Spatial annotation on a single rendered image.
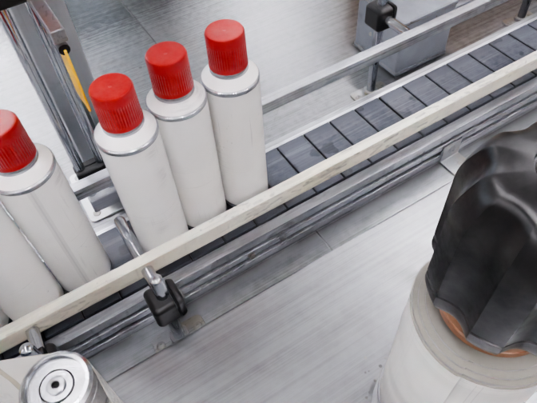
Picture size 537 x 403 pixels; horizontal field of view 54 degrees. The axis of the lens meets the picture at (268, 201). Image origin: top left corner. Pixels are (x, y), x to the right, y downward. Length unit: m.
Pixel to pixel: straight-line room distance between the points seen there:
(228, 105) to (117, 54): 0.45
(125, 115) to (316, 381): 0.27
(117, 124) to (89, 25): 0.57
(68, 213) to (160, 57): 0.15
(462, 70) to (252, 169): 0.35
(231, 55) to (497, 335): 0.29
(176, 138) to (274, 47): 0.43
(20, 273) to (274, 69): 0.49
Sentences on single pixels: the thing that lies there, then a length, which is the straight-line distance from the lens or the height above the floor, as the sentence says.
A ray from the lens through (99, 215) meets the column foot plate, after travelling 0.67.
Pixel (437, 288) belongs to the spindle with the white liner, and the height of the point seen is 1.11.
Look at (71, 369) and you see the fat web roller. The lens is 0.31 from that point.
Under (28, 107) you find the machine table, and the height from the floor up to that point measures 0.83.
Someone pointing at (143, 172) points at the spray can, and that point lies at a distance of 0.44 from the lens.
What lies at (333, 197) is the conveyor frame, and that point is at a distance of 0.58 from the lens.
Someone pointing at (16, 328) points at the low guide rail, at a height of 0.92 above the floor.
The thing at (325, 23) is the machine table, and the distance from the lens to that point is 0.91.
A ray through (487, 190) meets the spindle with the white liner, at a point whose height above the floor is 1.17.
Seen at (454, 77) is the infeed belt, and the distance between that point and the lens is 0.75.
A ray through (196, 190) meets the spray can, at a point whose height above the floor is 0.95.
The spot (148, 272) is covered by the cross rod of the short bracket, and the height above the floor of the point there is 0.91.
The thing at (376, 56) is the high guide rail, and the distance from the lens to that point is 0.63.
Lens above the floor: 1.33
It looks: 52 degrees down
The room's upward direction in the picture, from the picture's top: 4 degrees counter-clockwise
